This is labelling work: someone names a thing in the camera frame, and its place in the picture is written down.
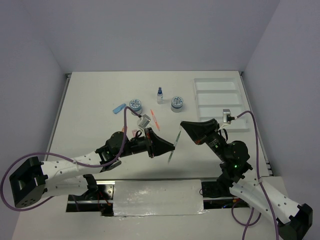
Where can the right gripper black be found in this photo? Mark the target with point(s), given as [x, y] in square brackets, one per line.
[201, 131]

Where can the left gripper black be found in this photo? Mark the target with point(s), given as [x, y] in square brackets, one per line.
[158, 146]

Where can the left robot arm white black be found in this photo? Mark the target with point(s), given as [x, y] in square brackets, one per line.
[35, 179]

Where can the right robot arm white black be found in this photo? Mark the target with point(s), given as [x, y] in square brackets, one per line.
[240, 179]

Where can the pink lead case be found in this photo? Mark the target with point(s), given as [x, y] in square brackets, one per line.
[134, 132]

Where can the right blue round jar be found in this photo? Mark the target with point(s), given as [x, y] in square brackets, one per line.
[177, 104]

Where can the blue round jar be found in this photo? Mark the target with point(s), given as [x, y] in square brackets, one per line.
[136, 106]
[177, 104]

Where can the white compartment tray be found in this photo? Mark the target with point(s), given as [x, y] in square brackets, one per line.
[213, 95]

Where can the left blue round jar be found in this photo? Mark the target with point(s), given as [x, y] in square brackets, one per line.
[136, 106]

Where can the small clear spray bottle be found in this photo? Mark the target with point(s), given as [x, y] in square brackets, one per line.
[159, 96]

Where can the blue lead case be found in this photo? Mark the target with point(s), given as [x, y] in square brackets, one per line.
[119, 108]

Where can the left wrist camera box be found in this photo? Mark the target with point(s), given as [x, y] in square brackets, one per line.
[143, 121]

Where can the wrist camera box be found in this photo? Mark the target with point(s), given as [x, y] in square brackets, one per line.
[227, 117]
[143, 121]

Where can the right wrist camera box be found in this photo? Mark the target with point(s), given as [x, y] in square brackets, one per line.
[227, 117]

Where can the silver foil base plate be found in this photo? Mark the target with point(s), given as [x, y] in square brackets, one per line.
[157, 198]

